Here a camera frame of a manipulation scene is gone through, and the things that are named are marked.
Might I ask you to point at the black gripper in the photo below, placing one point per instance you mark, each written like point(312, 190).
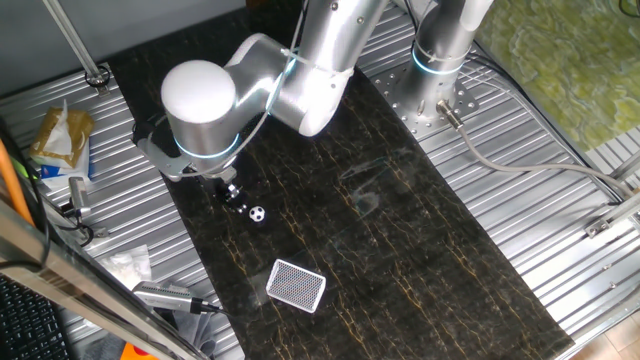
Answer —
point(227, 190)

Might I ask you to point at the small soccer ball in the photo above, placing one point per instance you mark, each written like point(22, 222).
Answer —
point(256, 214)

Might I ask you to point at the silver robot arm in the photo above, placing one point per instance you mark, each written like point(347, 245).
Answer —
point(200, 110)

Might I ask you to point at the white mesh goal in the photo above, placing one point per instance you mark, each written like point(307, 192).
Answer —
point(295, 286)

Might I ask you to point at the crumpled white tissue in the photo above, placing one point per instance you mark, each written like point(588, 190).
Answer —
point(127, 265)

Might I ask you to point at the black gold-veined marble mat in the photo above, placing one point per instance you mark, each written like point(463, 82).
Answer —
point(375, 225)

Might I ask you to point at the white blue tissue pack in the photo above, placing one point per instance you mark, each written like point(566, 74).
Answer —
point(65, 177)

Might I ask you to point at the yellow tissue pack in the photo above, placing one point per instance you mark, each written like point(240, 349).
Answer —
point(80, 125)

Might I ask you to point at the orange emergency stop button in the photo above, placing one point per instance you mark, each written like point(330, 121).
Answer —
point(135, 354)

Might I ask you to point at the orange tube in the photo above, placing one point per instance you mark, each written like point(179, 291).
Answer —
point(12, 185)

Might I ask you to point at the aluminium stand pole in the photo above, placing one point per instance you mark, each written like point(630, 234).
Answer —
point(76, 45)

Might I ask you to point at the black keyboard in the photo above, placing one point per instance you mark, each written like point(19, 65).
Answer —
point(25, 325)

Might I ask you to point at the aluminium profile bar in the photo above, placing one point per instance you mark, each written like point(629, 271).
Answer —
point(615, 215)

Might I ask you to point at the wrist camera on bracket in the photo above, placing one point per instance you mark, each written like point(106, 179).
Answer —
point(160, 160)

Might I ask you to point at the metal frame bar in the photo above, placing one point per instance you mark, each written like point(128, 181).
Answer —
point(75, 285)

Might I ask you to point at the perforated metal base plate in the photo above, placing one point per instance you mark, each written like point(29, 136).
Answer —
point(392, 92)

